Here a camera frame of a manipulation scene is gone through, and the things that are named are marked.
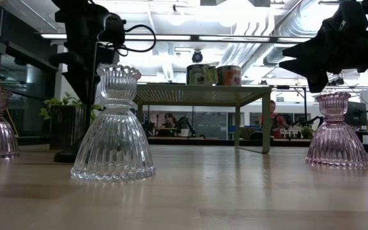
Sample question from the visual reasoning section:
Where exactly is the person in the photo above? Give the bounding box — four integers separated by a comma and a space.
163, 112, 178, 129
260, 100, 289, 139

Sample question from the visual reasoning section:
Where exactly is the green plant in dark pot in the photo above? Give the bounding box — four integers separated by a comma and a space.
39, 91, 104, 150

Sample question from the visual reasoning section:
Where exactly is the black overhead camera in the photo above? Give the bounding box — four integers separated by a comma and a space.
191, 49, 204, 64

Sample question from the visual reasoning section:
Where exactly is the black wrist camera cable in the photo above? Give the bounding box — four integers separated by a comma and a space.
115, 24, 157, 58

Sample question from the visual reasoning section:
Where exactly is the small plant in white pot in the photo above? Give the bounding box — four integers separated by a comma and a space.
177, 115, 197, 138

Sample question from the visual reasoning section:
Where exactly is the silver ceiling air duct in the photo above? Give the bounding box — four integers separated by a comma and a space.
218, 0, 344, 76

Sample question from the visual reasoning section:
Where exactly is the overhead light bar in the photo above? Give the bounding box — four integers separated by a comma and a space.
40, 33, 314, 43

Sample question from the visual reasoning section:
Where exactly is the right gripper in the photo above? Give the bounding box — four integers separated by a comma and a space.
279, 0, 368, 94

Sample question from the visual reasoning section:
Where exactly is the black computer monitor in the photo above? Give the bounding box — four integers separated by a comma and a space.
344, 101, 368, 127

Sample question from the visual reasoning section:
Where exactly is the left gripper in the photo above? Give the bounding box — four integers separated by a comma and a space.
49, 0, 120, 105

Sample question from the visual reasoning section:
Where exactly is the silver tin candle orange label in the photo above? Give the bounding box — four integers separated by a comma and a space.
216, 65, 243, 87

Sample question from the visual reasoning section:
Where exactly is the pale green perforated metal shelf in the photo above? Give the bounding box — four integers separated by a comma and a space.
132, 83, 273, 155

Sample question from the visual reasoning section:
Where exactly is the clear ribbed glass candle holder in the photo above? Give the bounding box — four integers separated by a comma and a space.
70, 63, 157, 182

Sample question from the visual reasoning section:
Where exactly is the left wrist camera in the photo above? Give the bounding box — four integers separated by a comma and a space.
98, 12, 127, 46

